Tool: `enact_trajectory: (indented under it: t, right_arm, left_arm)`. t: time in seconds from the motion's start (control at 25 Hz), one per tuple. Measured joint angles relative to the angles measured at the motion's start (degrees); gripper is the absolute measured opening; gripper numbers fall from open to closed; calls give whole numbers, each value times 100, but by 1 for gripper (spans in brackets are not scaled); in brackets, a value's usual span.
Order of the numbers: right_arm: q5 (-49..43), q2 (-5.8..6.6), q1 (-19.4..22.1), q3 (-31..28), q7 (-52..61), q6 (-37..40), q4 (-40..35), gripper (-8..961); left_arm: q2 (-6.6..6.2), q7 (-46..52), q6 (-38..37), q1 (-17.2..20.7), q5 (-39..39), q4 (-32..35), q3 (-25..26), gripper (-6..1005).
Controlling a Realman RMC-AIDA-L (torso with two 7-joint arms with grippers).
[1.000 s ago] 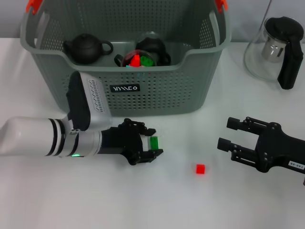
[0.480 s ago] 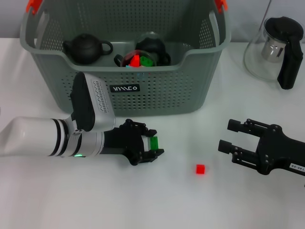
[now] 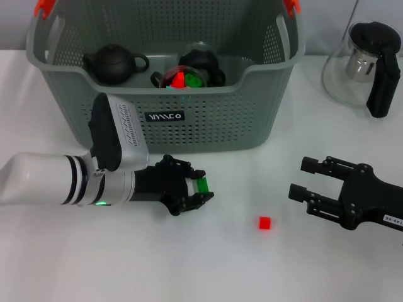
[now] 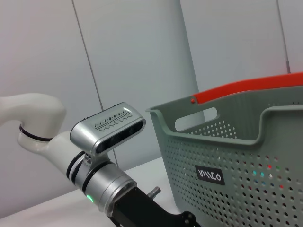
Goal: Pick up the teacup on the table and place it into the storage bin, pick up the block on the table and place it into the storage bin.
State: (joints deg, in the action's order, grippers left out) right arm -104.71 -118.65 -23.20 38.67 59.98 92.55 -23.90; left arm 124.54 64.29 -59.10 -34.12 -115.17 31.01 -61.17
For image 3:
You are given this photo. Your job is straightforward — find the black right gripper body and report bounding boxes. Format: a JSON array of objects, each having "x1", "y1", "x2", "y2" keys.
[{"x1": 338, "y1": 162, "x2": 403, "y2": 234}]

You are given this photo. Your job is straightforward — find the glass teapot with black handle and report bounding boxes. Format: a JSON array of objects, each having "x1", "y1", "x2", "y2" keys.
[{"x1": 321, "y1": 21, "x2": 403, "y2": 119}]

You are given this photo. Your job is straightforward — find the grey perforated storage basket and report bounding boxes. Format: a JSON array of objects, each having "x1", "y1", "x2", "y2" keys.
[{"x1": 25, "y1": 0, "x2": 306, "y2": 155}]

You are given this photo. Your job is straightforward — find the black clay teapot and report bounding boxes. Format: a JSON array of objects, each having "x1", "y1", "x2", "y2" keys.
[{"x1": 82, "y1": 43, "x2": 150, "y2": 86}]

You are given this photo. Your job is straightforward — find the orange basket handle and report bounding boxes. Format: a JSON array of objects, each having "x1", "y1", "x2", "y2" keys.
[{"x1": 33, "y1": 0, "x2": 302, "y2": 20}]

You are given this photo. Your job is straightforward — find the green building brick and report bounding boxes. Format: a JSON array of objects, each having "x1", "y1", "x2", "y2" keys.
[
  {"x1": 184, "y1": 74, "x2": 203, "y2": 88},
  {"x1": 196, "y1": 177, "x2": 211, "y2": 194}
]

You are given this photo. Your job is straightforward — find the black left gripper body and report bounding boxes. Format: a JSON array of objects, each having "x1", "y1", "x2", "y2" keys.
[{"x1": 133, "y1": 155, "x2": 190, "y2": 217}]

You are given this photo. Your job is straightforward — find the glass teacup with black holder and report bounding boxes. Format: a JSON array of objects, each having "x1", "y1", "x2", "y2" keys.
[
  {"x1": 150, "y1": 65, "x2": 211, "y2": 91},
  {"x1": 178, "y1": 40, "x2": 227, "y2": 87}
]

